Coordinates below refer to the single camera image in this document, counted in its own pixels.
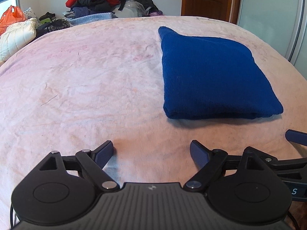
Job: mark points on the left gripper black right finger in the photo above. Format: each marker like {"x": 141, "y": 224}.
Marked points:
{"x": 221, "y": 172}

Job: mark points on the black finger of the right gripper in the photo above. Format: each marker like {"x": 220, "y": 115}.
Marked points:
{"x": 296, "y": 137}

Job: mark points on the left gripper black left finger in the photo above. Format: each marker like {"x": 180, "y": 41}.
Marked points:
{"x": 82, "y": 172}

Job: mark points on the blue knit sweater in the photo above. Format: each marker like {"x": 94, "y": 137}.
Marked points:
{"x": 212, "y": 77}

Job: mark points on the pink floral bed cover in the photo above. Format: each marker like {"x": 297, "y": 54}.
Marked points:
{"x": 76, "y": 88}

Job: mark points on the frosted glass wardrobe door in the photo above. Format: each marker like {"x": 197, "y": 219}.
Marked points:
{"x": 281, "y": 24}

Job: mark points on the dark leopard print cloth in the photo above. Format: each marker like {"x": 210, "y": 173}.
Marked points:
{"x": 54, "y": 25}

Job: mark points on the light blue folded blanket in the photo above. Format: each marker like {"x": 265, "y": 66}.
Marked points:
{"x": 92, "y": 18}

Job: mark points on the white quilted pillow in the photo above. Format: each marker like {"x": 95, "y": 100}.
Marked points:
{"x": 16, "y": 37}

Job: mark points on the green box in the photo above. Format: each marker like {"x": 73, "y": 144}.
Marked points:
{"x": 47, "y": 20}

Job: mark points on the clear plastic storage bag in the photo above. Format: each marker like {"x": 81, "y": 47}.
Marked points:
{"x": 129, "y": 9}

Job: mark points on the floral grey cushion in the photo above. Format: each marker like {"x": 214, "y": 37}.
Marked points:
{"x": 29, "y": 14}

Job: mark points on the orange plastic bag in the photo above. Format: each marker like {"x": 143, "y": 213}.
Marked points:
{"x": 12, "y": 15}

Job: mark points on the black bag near wall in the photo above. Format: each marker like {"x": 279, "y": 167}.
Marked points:
{"x": 149, "y": 6}

